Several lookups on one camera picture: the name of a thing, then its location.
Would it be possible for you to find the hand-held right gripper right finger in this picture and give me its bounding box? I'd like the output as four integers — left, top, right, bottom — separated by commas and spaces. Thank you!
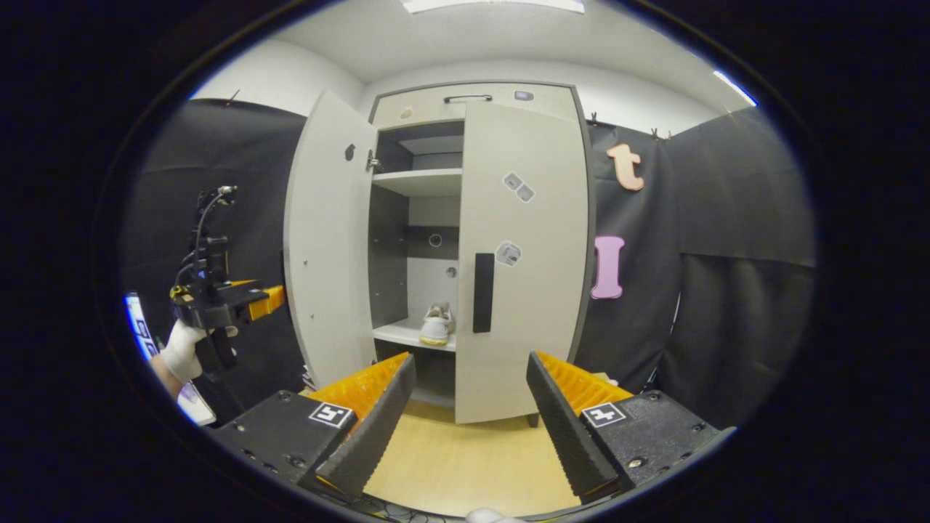
526, 351, 736, 503

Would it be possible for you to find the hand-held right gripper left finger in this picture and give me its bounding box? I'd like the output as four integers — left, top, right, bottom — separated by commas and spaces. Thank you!
211, 352, 417, 498

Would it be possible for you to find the grey cabinet door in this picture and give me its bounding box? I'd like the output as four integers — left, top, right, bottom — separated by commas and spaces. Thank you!
455, 100, 591, 426
283, 91, 379, 389

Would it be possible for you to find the grey shoe cabinet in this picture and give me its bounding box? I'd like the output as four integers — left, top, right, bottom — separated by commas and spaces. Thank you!
367, 80, 598, 429

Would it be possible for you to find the light grey cabinet shelf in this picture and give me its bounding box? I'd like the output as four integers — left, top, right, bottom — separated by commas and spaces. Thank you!
373, 320, 457, 353
372, 169, 464, 198

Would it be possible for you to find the grey cabinet drawer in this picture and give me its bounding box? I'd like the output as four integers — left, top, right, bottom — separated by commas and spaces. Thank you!
372, 82, 578, 130

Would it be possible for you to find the black backdrop cloth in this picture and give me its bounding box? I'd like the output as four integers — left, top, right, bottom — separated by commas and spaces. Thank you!
574, 105, 818, 429
124, 100, 310, 422

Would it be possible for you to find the white paper sheet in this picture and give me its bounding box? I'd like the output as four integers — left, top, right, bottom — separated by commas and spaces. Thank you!
178, 383, 217, 427

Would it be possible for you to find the large ceiling light panel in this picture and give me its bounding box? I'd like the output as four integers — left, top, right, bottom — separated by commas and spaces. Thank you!
400, 0, 586, 15

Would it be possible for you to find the small ceiling light panel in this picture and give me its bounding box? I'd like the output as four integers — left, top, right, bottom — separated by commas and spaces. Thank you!
712, 69, 758, 108

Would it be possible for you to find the black door handle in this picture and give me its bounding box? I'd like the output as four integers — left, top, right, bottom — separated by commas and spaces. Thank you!
473, 253, 496, 333

